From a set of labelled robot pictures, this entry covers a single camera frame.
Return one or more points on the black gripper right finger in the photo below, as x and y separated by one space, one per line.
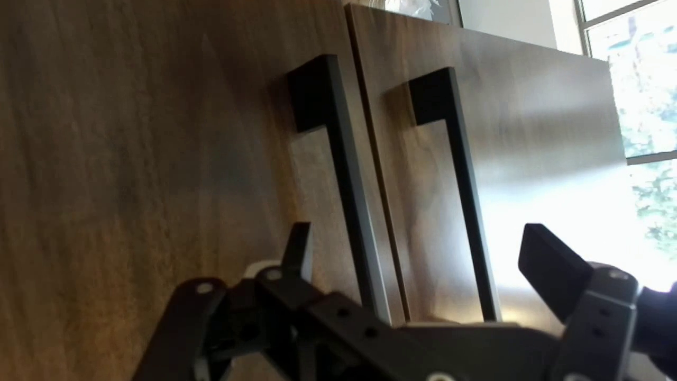
555 271

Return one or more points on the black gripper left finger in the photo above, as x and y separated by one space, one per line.
296 260

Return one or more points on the walnut cupboard door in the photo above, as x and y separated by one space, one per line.
474 137
144 143

